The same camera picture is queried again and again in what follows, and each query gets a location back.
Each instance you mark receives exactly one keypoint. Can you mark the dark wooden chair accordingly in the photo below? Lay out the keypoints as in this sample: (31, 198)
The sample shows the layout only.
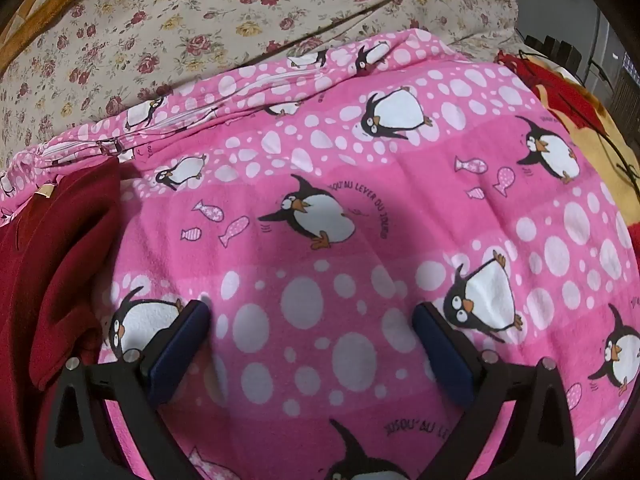
(555, 50)

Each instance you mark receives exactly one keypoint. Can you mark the dark red garment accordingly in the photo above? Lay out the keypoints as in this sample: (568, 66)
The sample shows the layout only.
(50, 270)

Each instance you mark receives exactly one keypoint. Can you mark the pink penguin print blanket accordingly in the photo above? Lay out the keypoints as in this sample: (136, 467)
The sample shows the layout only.
(350, 185)

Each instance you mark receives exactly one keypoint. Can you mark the floral bedsheet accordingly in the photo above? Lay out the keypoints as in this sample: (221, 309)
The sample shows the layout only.
(200, 20)

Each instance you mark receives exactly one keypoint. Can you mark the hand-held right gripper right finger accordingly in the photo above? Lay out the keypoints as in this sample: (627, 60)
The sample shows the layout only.
(445, 355)

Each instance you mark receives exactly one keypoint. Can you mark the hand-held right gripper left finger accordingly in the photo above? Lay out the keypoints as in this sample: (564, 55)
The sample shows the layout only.
(179, 346)

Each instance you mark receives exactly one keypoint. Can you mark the red and yellow blanket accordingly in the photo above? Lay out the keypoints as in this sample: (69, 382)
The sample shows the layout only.
(575, 105)

